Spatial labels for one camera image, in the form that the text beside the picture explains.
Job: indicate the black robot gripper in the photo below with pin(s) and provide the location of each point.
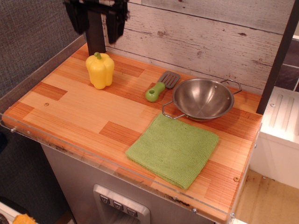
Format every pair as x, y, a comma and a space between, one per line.
116, 15

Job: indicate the yellow toy bell pepper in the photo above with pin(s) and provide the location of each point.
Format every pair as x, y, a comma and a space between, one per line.
100, 67

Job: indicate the clear acrylic front guard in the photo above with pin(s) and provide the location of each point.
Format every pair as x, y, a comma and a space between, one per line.
213, 193

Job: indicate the green knitted cloth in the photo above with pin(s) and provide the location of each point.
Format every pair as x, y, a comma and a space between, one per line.
173, 150

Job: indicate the grey toy fridge cabinet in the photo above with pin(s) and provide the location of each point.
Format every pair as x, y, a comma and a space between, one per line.
77, 179

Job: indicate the silver dispenser button panel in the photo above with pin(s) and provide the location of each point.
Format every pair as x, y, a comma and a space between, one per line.
115, 208

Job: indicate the yellow orange object bottom left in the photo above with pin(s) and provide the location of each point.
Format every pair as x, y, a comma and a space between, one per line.
23, 219

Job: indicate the dark left upright post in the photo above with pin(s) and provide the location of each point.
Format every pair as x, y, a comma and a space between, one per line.
94, 34

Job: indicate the dark upright post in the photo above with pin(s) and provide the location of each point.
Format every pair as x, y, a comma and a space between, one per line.
279, 59
94, 34

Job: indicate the green handled grey spatula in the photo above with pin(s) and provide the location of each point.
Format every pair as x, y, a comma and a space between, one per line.
168, 80

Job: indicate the stainless steel bowl with handles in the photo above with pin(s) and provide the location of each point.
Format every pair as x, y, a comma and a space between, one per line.
203, 99

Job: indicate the dark right upright post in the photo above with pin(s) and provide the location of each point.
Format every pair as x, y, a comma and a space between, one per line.
279, 59

